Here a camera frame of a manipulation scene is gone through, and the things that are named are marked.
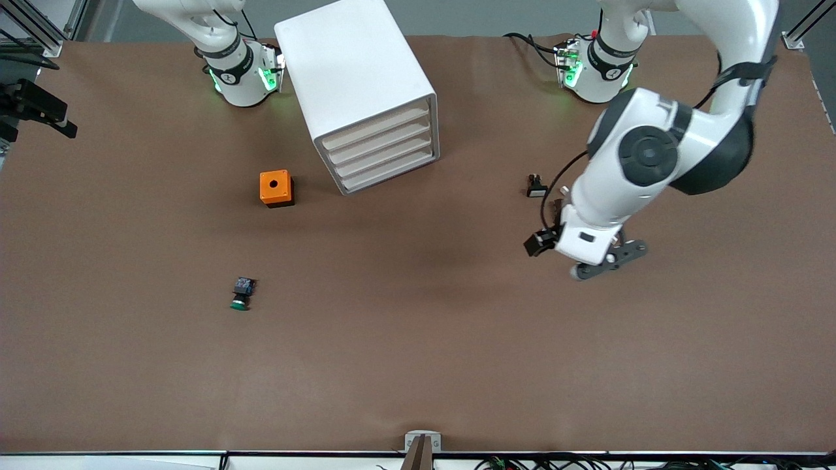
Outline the aluminium frame profile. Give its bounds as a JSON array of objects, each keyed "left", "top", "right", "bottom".
[{"left": 0, "top": 0, "right": 89, "bottom": 59}]

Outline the aluminium frame post with foot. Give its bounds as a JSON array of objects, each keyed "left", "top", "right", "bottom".
[{"left": 782, "top": 0, "right": 825, "bottom": 52}]

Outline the brown table mat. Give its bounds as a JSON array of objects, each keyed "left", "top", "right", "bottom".
[{"left": 0, "top": 33, "right": 836, "bottom": 456}]

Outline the orange button enclosure box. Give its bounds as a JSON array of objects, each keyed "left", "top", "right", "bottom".
[{"left": 259, "top": 170, "right": 295, "bottom": 209}]

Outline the green push button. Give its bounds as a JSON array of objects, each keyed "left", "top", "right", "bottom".
[{"left": 229, "top": 277, "right": 257, "bottom": 312}]

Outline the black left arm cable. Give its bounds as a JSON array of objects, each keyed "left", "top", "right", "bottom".
[{"left": 541, "top": 55, "right": 779, "bottom": 234}]

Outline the brown mounting bar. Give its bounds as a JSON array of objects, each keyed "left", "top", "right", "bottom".
[{"left": 401, "top": 436, "right": 434, "bottom": 470}]

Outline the white drawer cabinet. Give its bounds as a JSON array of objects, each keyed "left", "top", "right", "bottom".
[{"left": 274, "top": 0, "right": 440, "bottom": 196}]

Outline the white plastic drawer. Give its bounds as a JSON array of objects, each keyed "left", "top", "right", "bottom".
[
  {"left": 338, "top": 149, "right": 437, "bottom": 193},
  {"left": 320, "top": 103, "right": 433, "bottom": 154},
  {"left": 332, "top": 134, "right": 436, "bottom": 180},
  {"left": 325, "top": 119, "right": 434, "bottom": 167}
]

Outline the black base cable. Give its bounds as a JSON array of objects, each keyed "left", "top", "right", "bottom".
[{"left": 503, "top": 31, "right": 564, "bottom": 69}]

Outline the grey metal bracket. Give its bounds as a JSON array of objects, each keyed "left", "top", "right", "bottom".
[{"left": 404, "top": 430, "right": 442, "bottom": 454}]

